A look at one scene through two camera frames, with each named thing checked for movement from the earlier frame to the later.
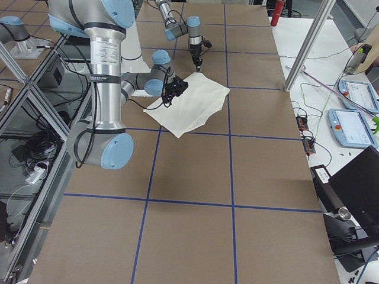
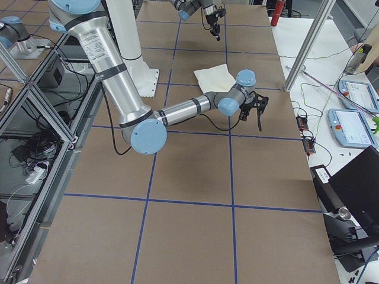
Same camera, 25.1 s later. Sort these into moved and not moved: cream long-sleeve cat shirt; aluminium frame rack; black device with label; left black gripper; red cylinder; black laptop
Moved: left black gripper; cream long-sleeve cat shirt
Not moved: black laptop; red cylinder; aluminium frame rack; black device with label
